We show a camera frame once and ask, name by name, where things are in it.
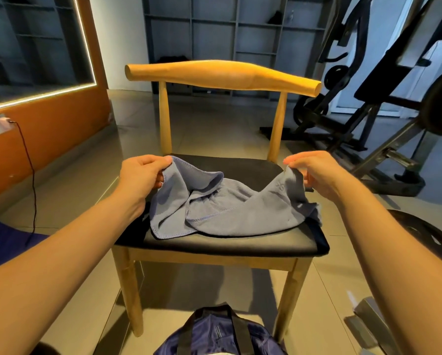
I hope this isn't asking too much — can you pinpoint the person's left hand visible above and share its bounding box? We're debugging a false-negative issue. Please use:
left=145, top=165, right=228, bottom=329
left=116, top=154, right=174, bottom=213

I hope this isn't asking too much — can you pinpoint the person's right hand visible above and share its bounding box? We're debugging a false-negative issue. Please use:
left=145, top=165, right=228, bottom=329
left=283, top=150, right=349, bottom=206

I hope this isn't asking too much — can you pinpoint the single blue-grey towel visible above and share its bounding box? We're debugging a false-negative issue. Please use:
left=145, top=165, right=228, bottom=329
left=148, top=156, right=323, bottom=240

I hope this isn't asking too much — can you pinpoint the navy blue bag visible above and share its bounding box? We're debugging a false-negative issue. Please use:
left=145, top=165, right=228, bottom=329
left=154, top=304, right=288, bottom=355

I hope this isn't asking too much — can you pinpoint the person's left forearm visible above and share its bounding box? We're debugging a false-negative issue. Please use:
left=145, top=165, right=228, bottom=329
left=0, top=192, right=144, bottom=355

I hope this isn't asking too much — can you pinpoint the person's right forearm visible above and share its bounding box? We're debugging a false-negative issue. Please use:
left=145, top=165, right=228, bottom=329
left=335, top=181, right=442, bottom=355

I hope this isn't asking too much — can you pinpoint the person's left leg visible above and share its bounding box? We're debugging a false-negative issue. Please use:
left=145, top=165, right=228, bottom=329
left=32, top=342, right=60, bottom=355

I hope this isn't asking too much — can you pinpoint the black and grey gym machine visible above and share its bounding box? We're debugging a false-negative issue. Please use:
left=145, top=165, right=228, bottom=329
left=260, top=0, right=442, bottom=197

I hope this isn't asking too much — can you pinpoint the loose black weight plate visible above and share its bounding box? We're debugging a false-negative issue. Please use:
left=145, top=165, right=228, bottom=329
left=387, top=210, right=442, bottom=265

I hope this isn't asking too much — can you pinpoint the wooden chair with black seat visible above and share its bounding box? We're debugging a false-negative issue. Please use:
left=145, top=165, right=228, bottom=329
left=111, top=60, right=330, bottom=342

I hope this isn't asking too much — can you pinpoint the mounted black weight plate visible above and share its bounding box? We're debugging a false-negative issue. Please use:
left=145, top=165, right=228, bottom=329
left=418, top=66, right=442, bottom=138

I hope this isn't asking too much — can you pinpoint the dark blue mat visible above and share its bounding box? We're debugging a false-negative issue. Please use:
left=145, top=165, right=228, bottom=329
left=0, top=212, right=49, bottom=276

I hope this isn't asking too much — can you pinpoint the grey shelf unit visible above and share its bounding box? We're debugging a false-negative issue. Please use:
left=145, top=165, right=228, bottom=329
left=141, top=0, right=336, bottom=101

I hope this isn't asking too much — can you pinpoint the black cable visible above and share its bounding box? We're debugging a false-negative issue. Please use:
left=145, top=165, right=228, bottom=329
left=10, top=120, right=38, bottom=245

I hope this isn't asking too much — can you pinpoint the white wall socket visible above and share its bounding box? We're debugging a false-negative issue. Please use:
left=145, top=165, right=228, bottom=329
left=0, top=114, right=15, bottom=135

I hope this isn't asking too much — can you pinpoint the wall mirror with light strip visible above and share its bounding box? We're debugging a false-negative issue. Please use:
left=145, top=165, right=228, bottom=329
left=0, top=0, right=97, bottom=113

